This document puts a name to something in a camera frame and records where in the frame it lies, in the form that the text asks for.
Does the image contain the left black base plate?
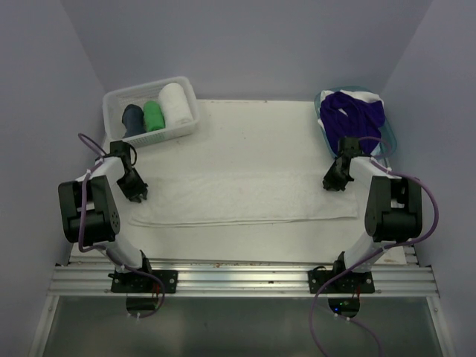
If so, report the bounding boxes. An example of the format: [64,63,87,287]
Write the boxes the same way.
[108,270,179,294]

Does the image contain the white towel pile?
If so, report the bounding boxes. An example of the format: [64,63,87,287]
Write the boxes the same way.
[128,167,358,228]

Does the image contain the purple towel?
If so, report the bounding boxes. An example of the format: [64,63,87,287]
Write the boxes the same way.
[320,91,386,155]

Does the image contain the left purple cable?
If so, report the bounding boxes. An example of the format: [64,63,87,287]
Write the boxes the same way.
[77,132,167,319]

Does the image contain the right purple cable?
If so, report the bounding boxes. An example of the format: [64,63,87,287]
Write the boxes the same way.
[307,136,440,357]

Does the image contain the green rolled towel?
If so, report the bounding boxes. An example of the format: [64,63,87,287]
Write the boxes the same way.
[143,100,165,132]

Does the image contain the aluminium mounting rail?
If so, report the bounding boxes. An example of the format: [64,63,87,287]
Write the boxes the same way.
[48,260,439,298]

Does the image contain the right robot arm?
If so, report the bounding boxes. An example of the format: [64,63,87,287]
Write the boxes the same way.
[323,137,422,292]

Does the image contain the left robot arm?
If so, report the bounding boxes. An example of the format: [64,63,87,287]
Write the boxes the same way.
[58,141,155,292]

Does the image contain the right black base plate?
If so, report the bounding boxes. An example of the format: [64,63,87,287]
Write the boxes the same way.
[307,266,376,294]

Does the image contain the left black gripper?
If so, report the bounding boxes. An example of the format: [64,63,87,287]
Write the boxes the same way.
[116,169,147,203]

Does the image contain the purple cable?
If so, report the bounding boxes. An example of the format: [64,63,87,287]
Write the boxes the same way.
[307,136,440,357]
[77,132,167,319]

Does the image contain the white plastic basket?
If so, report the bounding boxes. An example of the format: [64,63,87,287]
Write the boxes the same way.
[103,77,199,147]

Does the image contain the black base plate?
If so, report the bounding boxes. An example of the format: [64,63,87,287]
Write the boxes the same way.
[108,270,179,294]
[307,266,376,294]

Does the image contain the white rolled towel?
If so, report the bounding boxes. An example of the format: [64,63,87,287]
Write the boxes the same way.
[158,83,193,128]

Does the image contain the teal plastic basin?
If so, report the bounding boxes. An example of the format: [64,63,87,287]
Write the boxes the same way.
[314,86,397,167]

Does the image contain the dark blue towel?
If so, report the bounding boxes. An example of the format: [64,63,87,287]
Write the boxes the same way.
[122,104,146,138]

